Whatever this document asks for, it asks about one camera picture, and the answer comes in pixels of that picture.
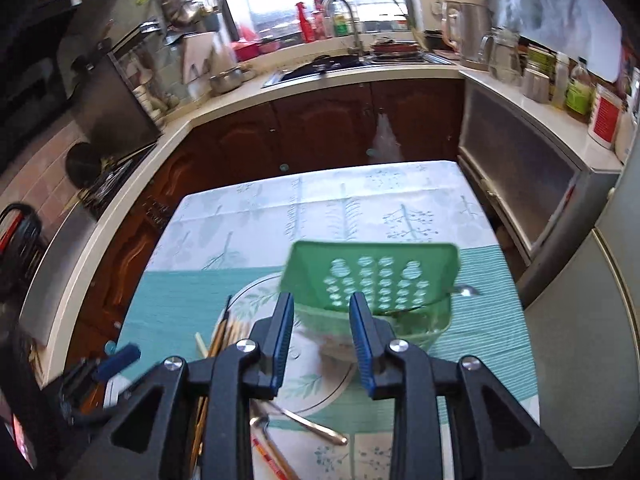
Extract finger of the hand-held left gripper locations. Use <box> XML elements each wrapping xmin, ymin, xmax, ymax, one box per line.
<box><xmin>96</xmin><ymin>343</ymin><xmax>143</xmax><ymax>381</ymax></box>

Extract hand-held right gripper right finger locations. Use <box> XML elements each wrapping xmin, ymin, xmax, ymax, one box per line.
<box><xmin>349</xmin><ymin>291</ymin><xmax>581</xmax><ymax>480</ymax></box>

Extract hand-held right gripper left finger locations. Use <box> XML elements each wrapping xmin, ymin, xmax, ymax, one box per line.
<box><xmin>65</xmin><ymin>292</ymin><xmax>296</xmax><ymax>480</ymax></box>

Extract black chopstick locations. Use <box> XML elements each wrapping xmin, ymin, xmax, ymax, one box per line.
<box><xmin>210</xmin><ymin>295</ymin><xmax>232</xmax><ymax>356</ymax></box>

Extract green plastic utensil holder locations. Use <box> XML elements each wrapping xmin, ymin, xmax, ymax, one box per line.
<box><xmin>279</xmin><ymin>240</ymin><xmax>461</xmax><ymax>361</ymax></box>

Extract metal fork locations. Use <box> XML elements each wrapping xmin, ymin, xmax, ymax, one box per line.
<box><xmin>270</xmin><ymin>401</ymin><xmax>349</xmax><ymax>447</ymax></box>

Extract metal cutlery handle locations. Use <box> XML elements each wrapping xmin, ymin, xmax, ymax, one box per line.
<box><xmin>249</xmin><ymin>414</ymin><xmax>273</xmax><ymax>461</ymax></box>

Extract smartphone with lit screen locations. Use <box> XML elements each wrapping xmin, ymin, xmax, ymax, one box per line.
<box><xmin>12</xmin><ymin>412</ymin><xmax>39</xmax><ymax>469</ymax></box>

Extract steel splash panel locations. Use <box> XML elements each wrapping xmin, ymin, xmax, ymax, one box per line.
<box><xmin>20</xmin><ymin>200</ymin><xmax>99</xmax><ymax>347</ymax></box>

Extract leaf print tablecloth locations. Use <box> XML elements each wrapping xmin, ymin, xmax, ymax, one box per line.
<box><xmin>117</xmin><ymin>160</ymin><xmax>541</xmax><ymax>480</ymax></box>

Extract black electric grill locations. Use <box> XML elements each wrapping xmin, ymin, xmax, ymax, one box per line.
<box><xmin>0</xmin><ymin>203</ymin><xmax>49</xmax><ymax>302</ymax></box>

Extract gas stove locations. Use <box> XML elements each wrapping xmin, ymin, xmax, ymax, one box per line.
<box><xmin>80</xmin><ymin>144</ymin><xmax>157</xmax><ymax>212</ymax></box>

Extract black round lid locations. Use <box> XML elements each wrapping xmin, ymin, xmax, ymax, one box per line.
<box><xmin>66</xmin><ymin>142</ymin><xmax>104</xmax><ymax>187</ymax></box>

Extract brown wooden kitchen cabinets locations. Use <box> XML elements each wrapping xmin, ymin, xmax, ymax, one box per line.
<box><xmin>65</xmin><ymin>77</ymin><xmax>467</xmax><ymax>377</ymax></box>

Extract grey refrigerator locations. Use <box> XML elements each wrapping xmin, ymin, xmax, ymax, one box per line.
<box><xmin>515</xmin><ymin>67</ymin><xmax>640</xmax><ymax>471</ymax></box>

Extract black stove splash guard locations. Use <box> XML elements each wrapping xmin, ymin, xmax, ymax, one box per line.
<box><xmin>75</xmin><ymin>25</ymin><xmax>164</xmax><ymax>147</ymax></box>

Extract steel pot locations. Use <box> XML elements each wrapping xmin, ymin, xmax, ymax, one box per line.
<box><xmin>209</xmin><ymin>66</ymin><xmax>246</xmax><ymax>95</ymax></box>

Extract steel kitchen sink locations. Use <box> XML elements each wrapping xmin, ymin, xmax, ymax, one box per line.
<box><xmin>262</xmin><ymin>52</ymin><xmax>452</xmax><ymax>89</ymax></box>

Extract pink plastic basin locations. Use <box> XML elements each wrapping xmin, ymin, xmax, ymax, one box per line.
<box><xmin>232</xmin><ymin>37</ymin><xmax>281</xmax><ymax>62</ymax></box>

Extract white cutting board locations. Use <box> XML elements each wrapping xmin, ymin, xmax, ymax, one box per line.
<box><xmin>180</xmin><ymin>32</ymin><xmax>226</xmax><ymax>84</ymax></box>

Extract red pot with dishes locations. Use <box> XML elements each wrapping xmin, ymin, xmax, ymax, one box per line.
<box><xmin>372</xmin><ymin>37</ymin><xmax>426</xmax><ymax>59</ymax></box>

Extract steel sink faucet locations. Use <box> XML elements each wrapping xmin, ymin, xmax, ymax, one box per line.
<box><xmin>322</xmin><ymin>0</ymin><xmax>364</xmax><ymax>57</ymax></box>

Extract steel canister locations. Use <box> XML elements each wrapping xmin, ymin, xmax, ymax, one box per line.
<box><xmin>522</xmin><ymin>67</ymin><xmax>552</xmax><ymax>104</ymax></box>

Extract red spray bottle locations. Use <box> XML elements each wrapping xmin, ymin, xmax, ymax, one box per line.
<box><xmin>296</xmin><ymin>1</ymin><xmax>316</xmax><ymax>44</ymax></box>

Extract pink soap bottle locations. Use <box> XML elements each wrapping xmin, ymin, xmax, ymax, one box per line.
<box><xmin>312</xmin><ymin>0</ymin><xmax>327</xmax><ymax>41</ymax></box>

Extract glass pitcher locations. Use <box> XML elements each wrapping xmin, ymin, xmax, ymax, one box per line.
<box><xmin>480</xmin><ymin>27</ymin><xmax>524</xmax><ymax>84</ymax></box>

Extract steel electric kettle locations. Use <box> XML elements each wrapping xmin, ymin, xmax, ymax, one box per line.
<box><xmin>442</xmin><ymin>1</ymin><xmax>494</xmax><ymax>71</ymax></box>

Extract white plastic bottle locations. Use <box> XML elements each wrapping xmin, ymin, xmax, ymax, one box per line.
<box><xmin>552</xmin><ymin>52</ymin><xmax>571</xmax><ymax>109</ymax></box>

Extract green label glass bottle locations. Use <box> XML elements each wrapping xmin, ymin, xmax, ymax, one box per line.
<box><xmin>565</xmin><ymin>57</ymin><xmax>594</xmax><ymax>124</ymax></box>

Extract red label white jar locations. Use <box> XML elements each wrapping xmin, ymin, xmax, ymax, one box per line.
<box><xmin>587</xmin><ymin>84</ymin><xmax>624</xmax><ymax>150</ymax></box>

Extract clear plastic wall sheet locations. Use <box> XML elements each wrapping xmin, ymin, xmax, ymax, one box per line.
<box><xmin>480</xmin><ymin>0</ymin><xmax>624</xmax><ymax>84</ymax></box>

